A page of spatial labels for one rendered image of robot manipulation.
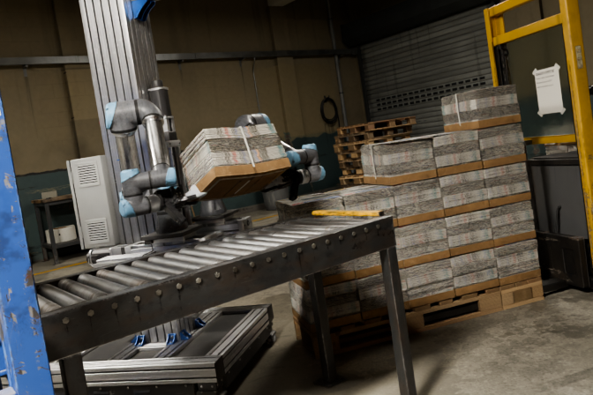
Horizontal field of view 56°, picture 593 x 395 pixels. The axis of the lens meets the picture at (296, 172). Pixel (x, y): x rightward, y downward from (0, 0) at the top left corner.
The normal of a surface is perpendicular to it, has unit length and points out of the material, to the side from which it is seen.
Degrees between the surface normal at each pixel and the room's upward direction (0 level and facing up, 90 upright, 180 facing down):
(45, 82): 90
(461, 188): 90
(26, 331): 90
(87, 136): 90
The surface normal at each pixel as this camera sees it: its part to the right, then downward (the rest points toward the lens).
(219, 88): 0.60, -0.05
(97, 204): -0.26, 0.09
